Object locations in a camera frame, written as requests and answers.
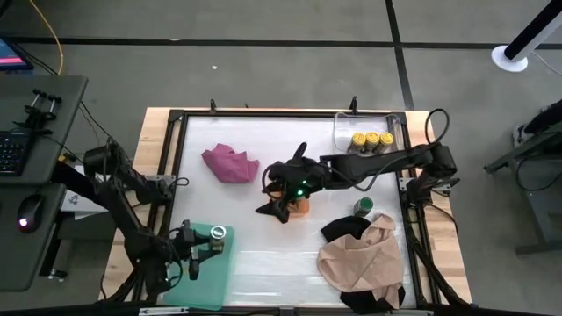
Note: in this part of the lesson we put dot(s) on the orange translucent plastic bin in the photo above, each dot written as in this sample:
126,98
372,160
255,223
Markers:
303,208

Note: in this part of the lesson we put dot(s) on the yellow-lid spice jar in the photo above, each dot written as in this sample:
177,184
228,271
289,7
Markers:
372,140
386,140
358,141

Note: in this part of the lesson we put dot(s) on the grey metal stand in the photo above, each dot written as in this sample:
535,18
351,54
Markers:
544,184

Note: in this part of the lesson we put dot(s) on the person's light shoe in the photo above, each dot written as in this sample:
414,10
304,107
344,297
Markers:
519,136

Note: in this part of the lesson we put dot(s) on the black cloth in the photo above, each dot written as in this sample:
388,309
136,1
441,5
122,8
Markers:
344,228

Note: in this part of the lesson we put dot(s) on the black computer mouse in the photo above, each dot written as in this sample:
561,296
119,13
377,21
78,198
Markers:
30,213

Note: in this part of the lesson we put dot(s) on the small black frame clip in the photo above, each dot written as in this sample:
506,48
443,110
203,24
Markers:
213,106
353,105

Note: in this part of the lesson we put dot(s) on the person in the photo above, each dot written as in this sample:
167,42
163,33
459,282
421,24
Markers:
544,118

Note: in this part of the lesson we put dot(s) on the black metal table frame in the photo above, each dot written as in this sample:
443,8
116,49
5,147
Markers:
180,140

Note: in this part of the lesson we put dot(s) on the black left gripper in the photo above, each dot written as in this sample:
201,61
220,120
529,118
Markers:
183,243

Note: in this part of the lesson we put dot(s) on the clear plastic bin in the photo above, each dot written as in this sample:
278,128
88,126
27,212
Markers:
342,131

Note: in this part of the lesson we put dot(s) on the white paper sheet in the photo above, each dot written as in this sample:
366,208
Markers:
77,203

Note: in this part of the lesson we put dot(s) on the black clamp stand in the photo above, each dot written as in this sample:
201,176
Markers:
39,109

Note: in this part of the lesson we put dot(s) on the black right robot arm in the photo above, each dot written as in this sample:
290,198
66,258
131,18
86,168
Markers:
386,160

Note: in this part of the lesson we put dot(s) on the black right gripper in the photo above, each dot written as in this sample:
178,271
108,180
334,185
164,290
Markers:
298,177

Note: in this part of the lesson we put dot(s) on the grey desk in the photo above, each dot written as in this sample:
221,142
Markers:
26,259

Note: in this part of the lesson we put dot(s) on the beige cloth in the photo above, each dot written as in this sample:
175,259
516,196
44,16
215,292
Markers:
360,263

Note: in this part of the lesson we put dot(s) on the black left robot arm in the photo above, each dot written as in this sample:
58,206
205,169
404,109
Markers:
123,210

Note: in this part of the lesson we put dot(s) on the silver bracket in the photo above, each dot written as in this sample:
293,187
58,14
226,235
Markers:
163,311

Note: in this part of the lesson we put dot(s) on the black and white pole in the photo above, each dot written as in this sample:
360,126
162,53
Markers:
516,50

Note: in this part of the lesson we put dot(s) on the magenta cloth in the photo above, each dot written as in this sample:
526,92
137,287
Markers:
230,167

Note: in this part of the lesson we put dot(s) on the black keyboard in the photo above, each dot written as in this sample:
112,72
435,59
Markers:
12,151

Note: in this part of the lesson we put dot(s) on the computer monitor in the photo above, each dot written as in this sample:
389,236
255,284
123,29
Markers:
11,57

